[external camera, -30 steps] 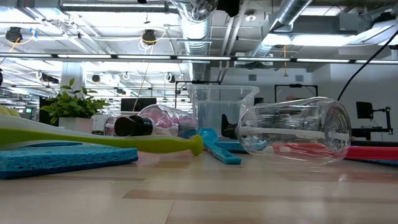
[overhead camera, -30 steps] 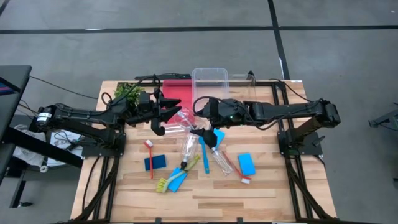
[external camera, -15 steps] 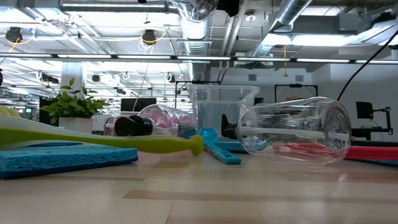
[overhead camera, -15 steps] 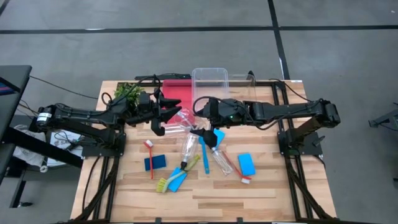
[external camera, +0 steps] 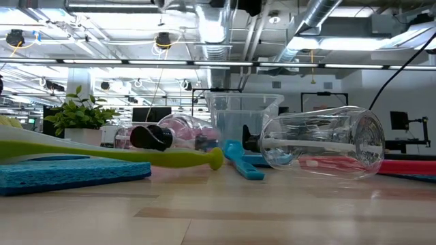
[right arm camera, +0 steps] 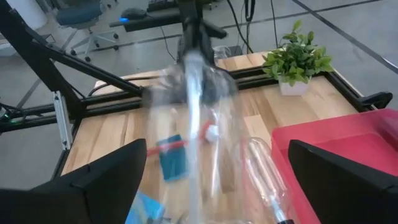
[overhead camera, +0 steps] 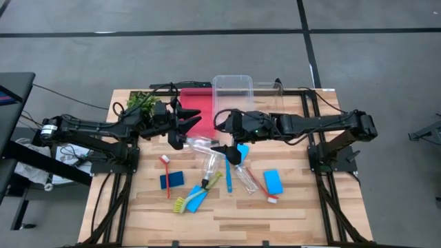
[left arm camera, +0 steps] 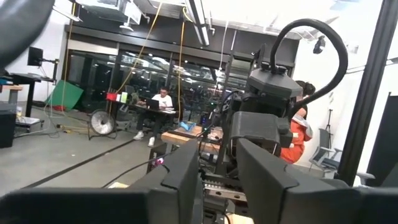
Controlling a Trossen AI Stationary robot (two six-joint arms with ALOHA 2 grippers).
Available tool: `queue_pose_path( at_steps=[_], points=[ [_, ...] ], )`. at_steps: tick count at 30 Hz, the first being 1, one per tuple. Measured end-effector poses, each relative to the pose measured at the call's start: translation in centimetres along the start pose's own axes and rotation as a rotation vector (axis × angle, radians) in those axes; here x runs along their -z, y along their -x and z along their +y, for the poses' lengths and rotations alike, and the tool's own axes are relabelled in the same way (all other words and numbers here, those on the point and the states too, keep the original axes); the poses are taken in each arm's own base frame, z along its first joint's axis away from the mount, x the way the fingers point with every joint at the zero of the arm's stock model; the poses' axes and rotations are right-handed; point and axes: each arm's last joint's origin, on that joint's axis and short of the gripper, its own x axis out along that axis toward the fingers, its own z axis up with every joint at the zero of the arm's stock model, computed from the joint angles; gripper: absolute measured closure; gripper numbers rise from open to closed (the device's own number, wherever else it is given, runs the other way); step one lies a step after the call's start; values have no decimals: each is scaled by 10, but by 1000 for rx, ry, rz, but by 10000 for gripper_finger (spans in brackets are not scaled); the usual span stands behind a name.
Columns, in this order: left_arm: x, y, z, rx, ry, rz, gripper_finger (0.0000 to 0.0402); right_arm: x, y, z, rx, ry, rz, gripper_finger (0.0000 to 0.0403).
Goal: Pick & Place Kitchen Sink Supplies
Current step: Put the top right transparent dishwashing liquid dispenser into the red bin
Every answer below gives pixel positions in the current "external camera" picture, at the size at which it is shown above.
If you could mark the blue dish brush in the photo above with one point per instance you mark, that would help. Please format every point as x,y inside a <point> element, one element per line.
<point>245,170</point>

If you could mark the green dish brush yellow bristles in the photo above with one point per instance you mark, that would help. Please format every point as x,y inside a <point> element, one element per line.
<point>136,158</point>

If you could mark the red dish brush white bristles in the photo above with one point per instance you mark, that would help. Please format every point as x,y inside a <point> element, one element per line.
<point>408,167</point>

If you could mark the black monitor on arm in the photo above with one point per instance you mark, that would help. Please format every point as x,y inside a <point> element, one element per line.
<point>398,120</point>

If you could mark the long ceiling light bar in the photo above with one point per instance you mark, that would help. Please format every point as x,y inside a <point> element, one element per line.
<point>218,63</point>

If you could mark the tall frosted clear bin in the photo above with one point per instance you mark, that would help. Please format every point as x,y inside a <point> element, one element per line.
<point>238,105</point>

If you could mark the black computer monitor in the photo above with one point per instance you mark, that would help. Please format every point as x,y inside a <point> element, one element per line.
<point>153,114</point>

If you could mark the white box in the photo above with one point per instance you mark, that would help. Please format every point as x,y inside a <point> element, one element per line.
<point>109,136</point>

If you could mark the potted green plant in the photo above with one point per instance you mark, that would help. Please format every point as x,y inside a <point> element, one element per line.
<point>81,115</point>

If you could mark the dark office desk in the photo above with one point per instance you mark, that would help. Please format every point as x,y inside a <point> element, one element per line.
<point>405,144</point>

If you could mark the dark cabinet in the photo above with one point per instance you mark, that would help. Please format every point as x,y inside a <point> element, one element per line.
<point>51,126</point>

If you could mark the wide silver air duct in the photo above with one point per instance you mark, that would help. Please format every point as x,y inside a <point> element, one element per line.
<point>214,34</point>

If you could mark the slanted silver air duct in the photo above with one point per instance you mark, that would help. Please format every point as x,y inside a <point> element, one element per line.
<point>316,13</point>

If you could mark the black frame stand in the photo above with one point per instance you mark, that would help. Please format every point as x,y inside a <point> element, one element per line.
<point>323,93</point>

